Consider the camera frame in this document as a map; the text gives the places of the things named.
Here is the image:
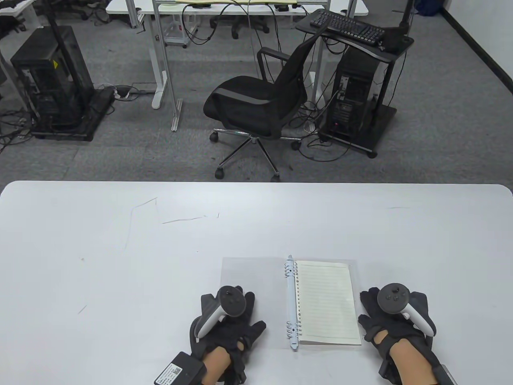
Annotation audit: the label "person's left hand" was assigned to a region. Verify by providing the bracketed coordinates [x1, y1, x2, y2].
[189, 286, 267, 383]

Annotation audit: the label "person's right hand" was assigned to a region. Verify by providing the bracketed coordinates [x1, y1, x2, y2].
[358, 288, 437, 379]

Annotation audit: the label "clear ring binder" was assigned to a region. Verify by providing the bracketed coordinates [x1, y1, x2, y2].
[220, 255, 363, 353]

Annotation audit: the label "stack of lined loose-leaf paper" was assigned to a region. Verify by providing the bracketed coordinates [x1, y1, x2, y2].
[295, 261, 362, 346]

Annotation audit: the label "person's left forearm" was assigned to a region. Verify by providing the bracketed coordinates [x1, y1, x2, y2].
[200, 346, 235, 385]

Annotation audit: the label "person's right forearm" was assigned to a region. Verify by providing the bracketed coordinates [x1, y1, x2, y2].
[387, 341, 437, 385]

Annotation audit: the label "white and black right controller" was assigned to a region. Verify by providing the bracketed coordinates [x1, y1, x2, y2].
[378, 283, 436, 336]

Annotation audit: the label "white and black controller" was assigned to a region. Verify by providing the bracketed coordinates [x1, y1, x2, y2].
[195, 286, 246, 338]
[378, 283, 436, 336]

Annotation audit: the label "white and black left controller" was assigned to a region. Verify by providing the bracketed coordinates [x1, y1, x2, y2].
[195, 286, 246, 338]

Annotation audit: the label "black labelled wrist box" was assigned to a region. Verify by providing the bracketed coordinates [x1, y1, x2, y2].
[154, 352, 207, 385]

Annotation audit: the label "black and grey wrist box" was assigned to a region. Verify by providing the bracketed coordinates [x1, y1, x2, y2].
[435, 363, 457, 385]

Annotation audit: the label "black rolling computer cart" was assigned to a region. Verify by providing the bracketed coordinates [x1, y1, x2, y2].
[296, 9, 414, 158]

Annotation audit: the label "black office chair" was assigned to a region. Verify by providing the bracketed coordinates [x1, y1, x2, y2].
[203, 30, 326, 182]

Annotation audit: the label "black cart with pole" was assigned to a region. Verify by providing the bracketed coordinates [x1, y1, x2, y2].
[30, 0, 116, 142]

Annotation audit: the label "black keyboard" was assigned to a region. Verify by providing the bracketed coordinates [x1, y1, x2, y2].
[310, 10, 386, 45]

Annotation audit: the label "clear rolling storage box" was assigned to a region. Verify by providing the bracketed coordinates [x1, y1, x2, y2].
[164, 14, 199, 49]

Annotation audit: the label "black monitor stand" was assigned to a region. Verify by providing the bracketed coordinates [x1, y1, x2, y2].
[383, 0, 414, 53]

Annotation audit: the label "black chair base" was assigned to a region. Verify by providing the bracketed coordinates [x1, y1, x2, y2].
[210, 15, 270, 39]

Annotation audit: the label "black glass-sided computer tower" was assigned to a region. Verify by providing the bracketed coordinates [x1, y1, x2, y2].
[10, 26, 95, 131]

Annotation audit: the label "dark blue bag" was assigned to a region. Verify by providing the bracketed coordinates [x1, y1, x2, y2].
[415, 0, 441, 16]

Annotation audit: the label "white background desk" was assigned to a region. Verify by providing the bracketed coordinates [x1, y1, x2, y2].
[105, 0, 369, 109]

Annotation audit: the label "black floor cable bundle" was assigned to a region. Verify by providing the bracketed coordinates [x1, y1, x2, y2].
[289, 100, 361, 163]
[0, 108, 34, 155]

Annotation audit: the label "aluminium frame post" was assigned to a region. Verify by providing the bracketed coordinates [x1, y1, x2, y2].
[152, 0, 184, 132]

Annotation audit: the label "black hanging cables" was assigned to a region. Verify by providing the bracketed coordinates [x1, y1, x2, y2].
[182, 2, 277, 53]

